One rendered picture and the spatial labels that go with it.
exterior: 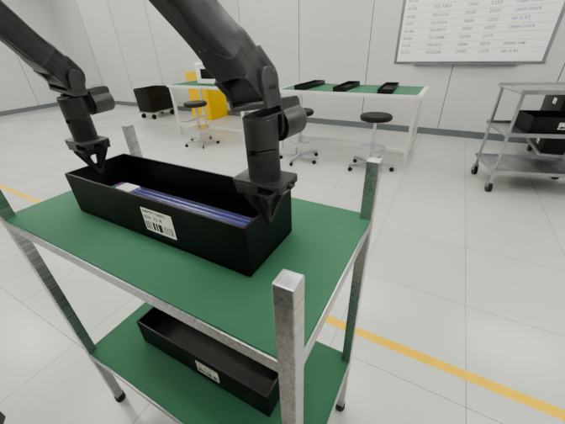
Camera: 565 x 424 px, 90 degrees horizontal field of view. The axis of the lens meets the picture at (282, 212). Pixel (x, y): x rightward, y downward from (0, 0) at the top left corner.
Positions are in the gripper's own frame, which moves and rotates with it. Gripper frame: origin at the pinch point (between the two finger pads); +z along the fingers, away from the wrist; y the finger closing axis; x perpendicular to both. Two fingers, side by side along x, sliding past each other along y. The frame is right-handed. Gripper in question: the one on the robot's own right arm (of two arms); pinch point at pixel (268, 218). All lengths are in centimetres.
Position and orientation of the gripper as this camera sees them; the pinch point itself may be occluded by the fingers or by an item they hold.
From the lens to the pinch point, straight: 55.9
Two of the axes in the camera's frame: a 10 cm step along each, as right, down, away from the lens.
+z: 0.5, 8.5, 5.2
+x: -4.8, 4.8, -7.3
